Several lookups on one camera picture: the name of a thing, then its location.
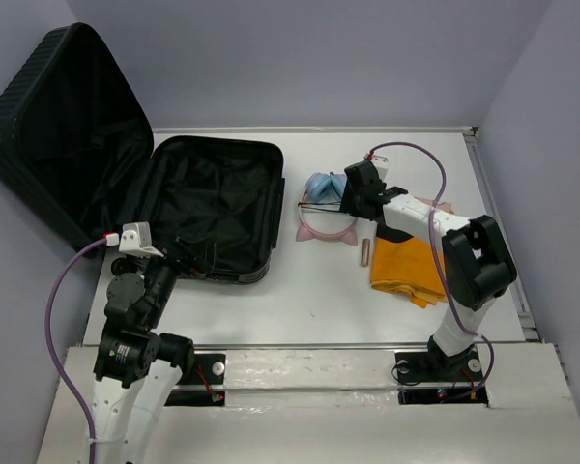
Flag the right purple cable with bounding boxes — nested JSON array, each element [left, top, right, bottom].
[[366, 141, 495, 402]]

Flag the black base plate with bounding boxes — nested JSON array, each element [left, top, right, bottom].
[[391, 350, 488, 406], [165, 352, 226, 407]]

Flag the pink blue cat-ear headphones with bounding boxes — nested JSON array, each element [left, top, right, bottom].
[[295, 172, 359, 247]]

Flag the rose gold tube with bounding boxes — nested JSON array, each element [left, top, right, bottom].
[[361, 238, 371, 268]]

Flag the black hard-shell suitcase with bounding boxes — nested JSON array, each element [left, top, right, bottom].
[[0, 22, 285, 284]]

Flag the purple cable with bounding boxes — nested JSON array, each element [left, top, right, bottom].
[[45, 234, 122, 464], [366, 141, 495, 402]]

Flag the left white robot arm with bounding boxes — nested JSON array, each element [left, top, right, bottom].
[[88, 255, 196, 463]]

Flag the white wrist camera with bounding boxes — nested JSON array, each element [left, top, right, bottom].
[[118, 222, 164, 258], [365, 154, 389, 181]]

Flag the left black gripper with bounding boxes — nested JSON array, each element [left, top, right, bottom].
[[140, 231, 218, 325]]

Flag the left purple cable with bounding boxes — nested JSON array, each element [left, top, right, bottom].
[[45, 234, 122, 464]]

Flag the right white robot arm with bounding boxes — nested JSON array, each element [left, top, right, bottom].
[[340, 160, 517, 386]]

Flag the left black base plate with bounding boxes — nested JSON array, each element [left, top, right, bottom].
[[165, 352, 226, 407]]

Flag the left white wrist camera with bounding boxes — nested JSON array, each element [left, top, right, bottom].
[[118, 222, 164, 258]]

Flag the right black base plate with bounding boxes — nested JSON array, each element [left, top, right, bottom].
[[391, 350, 488, 406]]

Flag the orange cloth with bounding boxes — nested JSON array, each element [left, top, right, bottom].
[[370, 208, 447, 308]]

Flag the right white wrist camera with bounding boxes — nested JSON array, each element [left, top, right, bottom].
[[365, 154, 389, 181]]

